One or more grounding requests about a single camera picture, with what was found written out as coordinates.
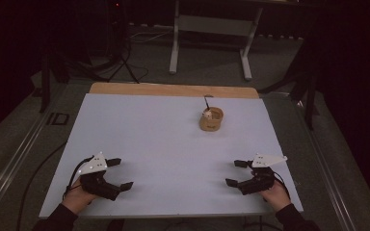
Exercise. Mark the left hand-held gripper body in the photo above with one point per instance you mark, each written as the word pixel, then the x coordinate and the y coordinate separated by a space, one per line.
pixel 98 184

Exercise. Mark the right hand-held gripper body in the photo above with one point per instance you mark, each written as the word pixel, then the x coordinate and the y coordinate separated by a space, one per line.
pixel 258 181

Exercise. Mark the round wooden pen holder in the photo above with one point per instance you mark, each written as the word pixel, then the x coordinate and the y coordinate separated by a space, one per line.
pixel 210 123

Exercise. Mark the thin black pen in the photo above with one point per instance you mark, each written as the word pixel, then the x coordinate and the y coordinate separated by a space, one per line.
pixel 206 103

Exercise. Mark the person's right hand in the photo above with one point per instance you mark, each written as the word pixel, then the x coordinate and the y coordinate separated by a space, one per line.
pixel 276 197

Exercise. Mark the person's left hand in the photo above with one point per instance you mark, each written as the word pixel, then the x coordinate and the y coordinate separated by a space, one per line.
pixel 77 199

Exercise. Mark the white table mat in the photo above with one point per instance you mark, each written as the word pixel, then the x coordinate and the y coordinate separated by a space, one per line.
pixel 173 150

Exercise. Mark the small white figurine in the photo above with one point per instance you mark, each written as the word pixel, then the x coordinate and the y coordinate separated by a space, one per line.
pixel 207 114

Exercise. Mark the black tripod stand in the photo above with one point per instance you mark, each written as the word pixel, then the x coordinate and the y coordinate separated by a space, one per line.
pixel 123 61

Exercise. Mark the aluminium floor rail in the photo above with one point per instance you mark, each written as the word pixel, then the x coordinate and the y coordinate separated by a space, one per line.
pixel 11 170
pixel 326 166

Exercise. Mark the black rectangular floor bracket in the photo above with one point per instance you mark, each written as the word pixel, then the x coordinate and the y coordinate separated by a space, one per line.
pixel 58 118

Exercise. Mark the black metal post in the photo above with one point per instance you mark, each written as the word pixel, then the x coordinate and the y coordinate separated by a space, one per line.
pixel 45 83
pixel 310 99

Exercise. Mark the white metal desk frame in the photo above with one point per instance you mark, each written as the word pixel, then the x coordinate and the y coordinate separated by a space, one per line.
pixel 215 25

